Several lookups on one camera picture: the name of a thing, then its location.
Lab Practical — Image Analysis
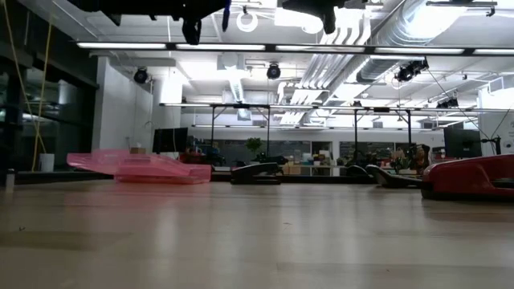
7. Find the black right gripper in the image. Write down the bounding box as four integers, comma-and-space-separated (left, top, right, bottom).
282, 0, 346, 35

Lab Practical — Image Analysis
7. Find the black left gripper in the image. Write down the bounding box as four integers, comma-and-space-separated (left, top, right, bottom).
173, 0, 226, 46

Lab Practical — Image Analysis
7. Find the blue pen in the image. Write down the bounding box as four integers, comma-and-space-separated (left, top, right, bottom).
222, 0, 233, 33

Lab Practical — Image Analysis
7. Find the pink transparent pencil case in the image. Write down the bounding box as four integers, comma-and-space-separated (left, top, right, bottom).
66, 149, 213, 185

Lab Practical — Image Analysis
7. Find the long ceiling light strip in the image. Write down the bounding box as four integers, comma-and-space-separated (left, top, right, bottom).
75, 40, 514, 56

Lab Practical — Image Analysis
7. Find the black monitor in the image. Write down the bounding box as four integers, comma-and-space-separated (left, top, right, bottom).
152, 127, 189, 153
443, 127, 483, 158

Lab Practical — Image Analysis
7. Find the green background plant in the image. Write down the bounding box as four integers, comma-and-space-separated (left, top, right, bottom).
245, 136, 264, 156

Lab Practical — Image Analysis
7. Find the person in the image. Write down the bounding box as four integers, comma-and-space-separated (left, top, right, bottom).
407, 143, 431, 172
179, 146, 210, 165

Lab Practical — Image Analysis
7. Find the cluttered background workbench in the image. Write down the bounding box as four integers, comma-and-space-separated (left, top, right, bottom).
280, 149, 349, 177

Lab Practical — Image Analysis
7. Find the black stapler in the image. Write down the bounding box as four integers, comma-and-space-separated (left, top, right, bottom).
230, 162, 282, 185

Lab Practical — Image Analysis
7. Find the white bucket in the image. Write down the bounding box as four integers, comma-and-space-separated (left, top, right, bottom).
39, 153, 55, 173

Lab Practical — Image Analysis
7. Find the red stapler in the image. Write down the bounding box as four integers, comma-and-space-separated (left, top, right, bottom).
420, 153, 514, 201

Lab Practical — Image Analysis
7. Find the white ring light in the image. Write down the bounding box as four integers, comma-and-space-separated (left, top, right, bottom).
235, 10, 259, 34

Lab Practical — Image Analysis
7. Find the silver ventilation duct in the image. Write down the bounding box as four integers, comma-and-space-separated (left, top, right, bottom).
355, 0, 443, 84

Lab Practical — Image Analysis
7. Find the black overhead rig frame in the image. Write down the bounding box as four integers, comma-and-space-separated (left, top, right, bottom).
353, 106, 414, 152
209, 103, 272, 153

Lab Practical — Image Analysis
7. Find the black aluminium table frame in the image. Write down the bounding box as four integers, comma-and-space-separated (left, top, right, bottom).
202, 172, 422, 185

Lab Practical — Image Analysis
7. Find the yellow cord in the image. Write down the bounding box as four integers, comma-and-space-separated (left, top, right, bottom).
2, 0, 48, 156
31, 19, 54, 172

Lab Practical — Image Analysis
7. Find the black monitor mount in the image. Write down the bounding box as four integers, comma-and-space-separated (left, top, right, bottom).
481, 136, 503, 156

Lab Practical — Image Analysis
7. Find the small grey post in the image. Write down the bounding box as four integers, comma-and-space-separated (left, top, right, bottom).
4, 168, 16, 193

